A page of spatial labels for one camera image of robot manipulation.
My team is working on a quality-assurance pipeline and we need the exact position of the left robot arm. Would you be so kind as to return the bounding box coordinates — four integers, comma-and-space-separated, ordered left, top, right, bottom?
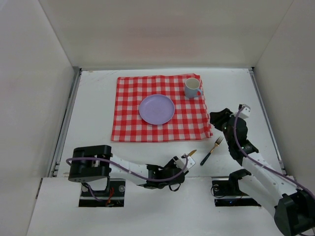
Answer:
66, 145, 195, 189

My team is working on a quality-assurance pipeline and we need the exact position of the lilac plastic plate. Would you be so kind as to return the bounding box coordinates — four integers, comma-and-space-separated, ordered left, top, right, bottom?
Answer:
139, 94, 175, 125

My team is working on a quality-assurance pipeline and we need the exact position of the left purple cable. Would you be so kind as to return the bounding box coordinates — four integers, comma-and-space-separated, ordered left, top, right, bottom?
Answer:
65, 154, 190, 203

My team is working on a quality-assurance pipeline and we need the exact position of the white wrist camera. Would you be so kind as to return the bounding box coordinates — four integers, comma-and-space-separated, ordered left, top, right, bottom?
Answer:
239, 104, 251, 119
181, 154, 196, 170

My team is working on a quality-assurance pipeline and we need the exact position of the purple cable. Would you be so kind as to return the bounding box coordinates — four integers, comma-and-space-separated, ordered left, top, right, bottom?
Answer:
65, 154, 190, 203
233, 104, 315, 236

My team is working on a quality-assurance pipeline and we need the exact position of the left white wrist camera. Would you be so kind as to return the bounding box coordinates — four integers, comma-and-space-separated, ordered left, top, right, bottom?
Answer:
181, 154, 196, 170

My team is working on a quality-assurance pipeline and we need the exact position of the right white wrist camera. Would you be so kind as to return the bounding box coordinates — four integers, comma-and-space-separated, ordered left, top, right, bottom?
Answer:
239, 104, 251, 119

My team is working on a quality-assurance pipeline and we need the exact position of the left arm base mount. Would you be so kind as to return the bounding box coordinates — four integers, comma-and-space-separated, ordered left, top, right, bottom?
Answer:
78, 178, 126, 207

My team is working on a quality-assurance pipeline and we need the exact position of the gold fork dark handle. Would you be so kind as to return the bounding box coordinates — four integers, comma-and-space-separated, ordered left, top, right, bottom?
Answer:
200, 136, 223, 166

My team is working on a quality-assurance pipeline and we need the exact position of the red white checkered cloth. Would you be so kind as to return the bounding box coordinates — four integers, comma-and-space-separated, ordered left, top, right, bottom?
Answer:
111, 74, 213, 142

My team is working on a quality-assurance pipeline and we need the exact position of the gold knife dark handle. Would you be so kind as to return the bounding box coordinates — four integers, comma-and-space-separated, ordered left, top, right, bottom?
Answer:
187, 149, 197, 156

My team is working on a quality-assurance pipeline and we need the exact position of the white mug blue handle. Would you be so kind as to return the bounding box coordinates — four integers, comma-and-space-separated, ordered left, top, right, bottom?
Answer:
184, 78, 203, 99

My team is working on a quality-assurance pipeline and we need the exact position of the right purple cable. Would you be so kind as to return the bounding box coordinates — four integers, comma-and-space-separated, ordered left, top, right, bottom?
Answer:
233, 104, 315, 236

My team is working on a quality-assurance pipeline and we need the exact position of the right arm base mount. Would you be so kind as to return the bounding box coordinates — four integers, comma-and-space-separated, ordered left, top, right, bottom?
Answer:
210, 169, 261, 207

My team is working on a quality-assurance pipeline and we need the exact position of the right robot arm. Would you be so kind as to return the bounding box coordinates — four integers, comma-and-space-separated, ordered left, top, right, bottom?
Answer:
210, 104, 315, 236

